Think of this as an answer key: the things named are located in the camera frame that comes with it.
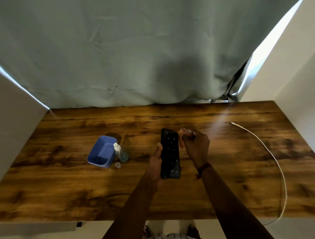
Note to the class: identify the person's right hand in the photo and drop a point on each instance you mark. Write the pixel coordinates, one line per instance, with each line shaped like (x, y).
(196, 147)

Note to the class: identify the person's left hand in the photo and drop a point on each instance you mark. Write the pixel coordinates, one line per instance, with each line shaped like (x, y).
(154, 167)

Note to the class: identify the person's left thumb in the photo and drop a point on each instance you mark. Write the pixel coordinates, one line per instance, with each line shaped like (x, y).
(159, 151)

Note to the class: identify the person's right fingers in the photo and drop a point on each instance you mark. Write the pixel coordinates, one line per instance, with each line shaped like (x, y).
(189, 136)

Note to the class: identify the orange cleaning cloth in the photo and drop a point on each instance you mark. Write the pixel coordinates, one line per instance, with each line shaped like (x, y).
(183, 136)

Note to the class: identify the black smartphone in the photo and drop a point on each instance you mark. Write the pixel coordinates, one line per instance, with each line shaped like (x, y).
(170, 154)

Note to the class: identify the person's left forearm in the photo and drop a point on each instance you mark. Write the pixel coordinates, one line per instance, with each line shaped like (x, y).
(134, 209)

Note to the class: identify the person's right forearm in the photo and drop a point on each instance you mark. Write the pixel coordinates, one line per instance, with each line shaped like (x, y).
(228, 206)

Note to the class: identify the dark red wristband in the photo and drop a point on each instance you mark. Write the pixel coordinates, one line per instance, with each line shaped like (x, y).
(204, 168)

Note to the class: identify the clear spray bottle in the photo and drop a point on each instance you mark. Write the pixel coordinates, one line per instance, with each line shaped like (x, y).
(121, 152)

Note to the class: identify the clear bottle cap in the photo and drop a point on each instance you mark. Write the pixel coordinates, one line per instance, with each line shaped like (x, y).
(118, 165)

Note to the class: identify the blue plastic container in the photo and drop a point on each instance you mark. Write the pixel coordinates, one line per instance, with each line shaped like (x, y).
(101, 152)

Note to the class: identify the striped clothing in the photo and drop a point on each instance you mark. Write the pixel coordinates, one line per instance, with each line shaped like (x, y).
(169, 236)

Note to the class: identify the person's foot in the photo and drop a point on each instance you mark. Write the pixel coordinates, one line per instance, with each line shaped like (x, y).
(193, 232)

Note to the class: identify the grey-green curtain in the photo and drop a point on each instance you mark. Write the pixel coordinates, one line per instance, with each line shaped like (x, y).
(137, 49)

